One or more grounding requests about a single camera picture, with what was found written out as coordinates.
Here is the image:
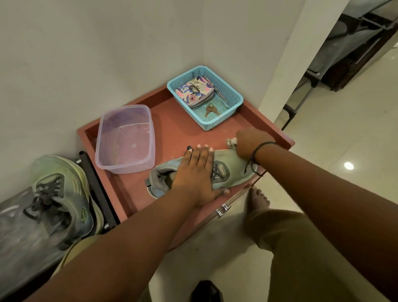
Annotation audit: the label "black wrist band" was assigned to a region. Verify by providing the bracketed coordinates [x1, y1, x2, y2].
[244, 141, 277, 175]

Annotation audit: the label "person's left forearm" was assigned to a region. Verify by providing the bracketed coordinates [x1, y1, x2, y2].
[26, 186, 201, 302]

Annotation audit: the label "person's right foot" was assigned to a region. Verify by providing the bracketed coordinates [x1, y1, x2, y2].
[247, 186, 271, 213]

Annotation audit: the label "metal pen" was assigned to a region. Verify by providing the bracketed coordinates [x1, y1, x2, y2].
[203, 76, 231, 109]

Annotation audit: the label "person's right leg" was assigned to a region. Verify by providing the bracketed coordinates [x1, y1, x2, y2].
[245, 208, 391, 302]

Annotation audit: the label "light green sneaker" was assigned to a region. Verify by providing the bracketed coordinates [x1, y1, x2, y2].
[23, 155, 105, 251]
[145, 149, 258, 200]

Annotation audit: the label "person's right hand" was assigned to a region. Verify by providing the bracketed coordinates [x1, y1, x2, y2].
[235, 128, 277, 161]

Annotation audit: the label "metal cabinet latch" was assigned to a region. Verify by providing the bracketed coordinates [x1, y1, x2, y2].
[214, 203, 232, 218]

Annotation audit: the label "black shoe rack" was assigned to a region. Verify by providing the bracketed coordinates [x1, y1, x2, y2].
[0, 151, 121, 302]

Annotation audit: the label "blue plastic basket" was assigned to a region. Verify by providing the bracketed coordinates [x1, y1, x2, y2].
[166, 65, 244, 131]

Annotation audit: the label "person's left hand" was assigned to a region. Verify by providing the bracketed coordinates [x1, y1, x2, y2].
[172, 144, 231, 208]

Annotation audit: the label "brass keys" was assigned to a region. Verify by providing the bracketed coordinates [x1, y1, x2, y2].
[204, 103, 221, 118]

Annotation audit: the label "black object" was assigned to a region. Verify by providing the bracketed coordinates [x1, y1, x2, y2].
[190, 280, 224, 302]

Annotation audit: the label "clear plastic container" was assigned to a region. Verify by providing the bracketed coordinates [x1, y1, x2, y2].
[95, 104, 156, 175]

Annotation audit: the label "person's right forearm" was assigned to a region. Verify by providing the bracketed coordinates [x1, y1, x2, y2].
[252, 142, 398, 301]

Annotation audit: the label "dark folding bed frame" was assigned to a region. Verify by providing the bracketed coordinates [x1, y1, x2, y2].
[281, 0, 398, 131]

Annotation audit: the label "floral patterned pouch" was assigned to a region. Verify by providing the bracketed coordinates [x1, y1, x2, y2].
[173, 76, 215, 110]

